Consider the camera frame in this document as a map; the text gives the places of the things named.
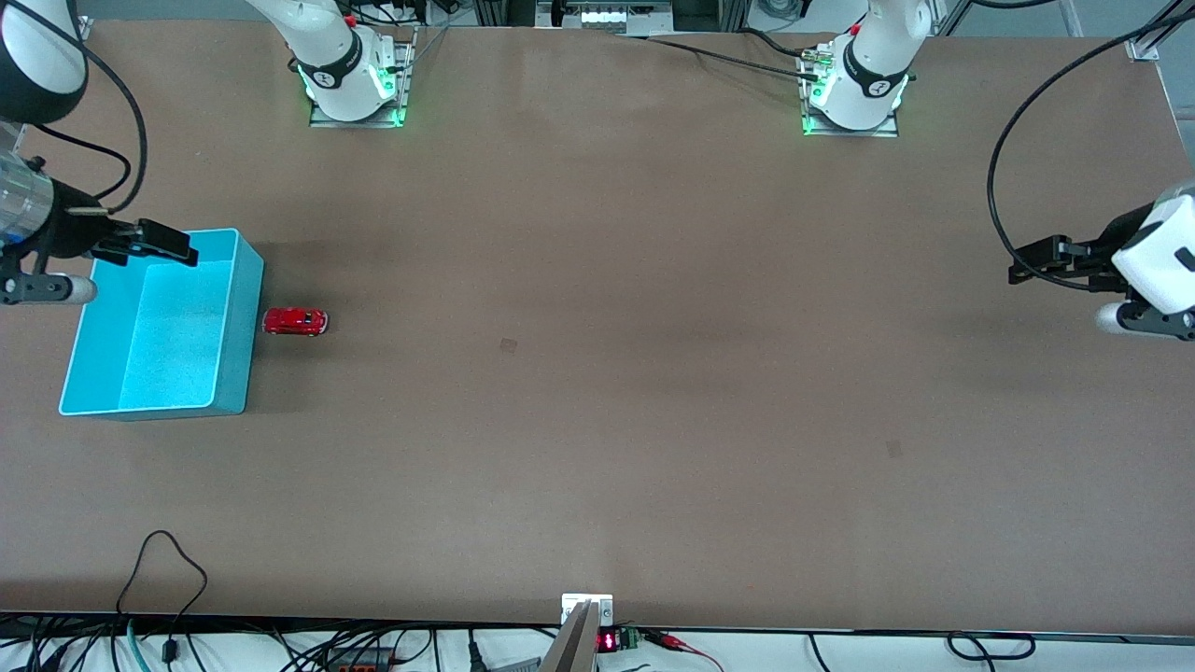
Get blue plastic box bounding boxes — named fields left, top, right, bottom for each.
left=59, top=228, right=265, bottom=421

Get aluminium frame with lit device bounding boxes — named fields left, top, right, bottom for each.
left=537, top=0, right=675, bottom=36

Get short black right arm cable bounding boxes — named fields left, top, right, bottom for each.
left=33, top=124, right=132, bottom=202

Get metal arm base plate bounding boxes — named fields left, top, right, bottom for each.
left=801, top=45, right=902, bottom=139
left=308, top=26, right=416, bottom=129

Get grey metal camera beam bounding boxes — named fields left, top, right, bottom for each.
left=540, top=600, right=598, bottom=672

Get white mounting plate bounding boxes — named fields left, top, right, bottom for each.
left=561, top=594, right=614, bottom=626

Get black looped cable with block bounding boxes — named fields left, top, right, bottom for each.
left=117, top=530, right=208, bottom=665

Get thick black table cable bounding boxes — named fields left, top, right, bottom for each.
left=742, top=26, right=813, bottom=62

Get red beetle toy car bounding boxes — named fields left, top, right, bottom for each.
left=262, top=307, right=330, bottom=338

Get long black right arm cable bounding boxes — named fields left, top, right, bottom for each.
left=19, top=0, right=148, bottom=214

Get red and black clip leads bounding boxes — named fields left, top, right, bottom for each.
left=642, top=630, right=724, bottom=672

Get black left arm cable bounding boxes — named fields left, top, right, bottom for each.
left=987, top=0, right=1191, bottom=276

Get thin black table cable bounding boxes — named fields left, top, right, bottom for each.
left=612, top=33, right=822, bottom=83

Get black flat cable loop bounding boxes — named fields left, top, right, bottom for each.
left=946, top=632, right=1037, bottom=662

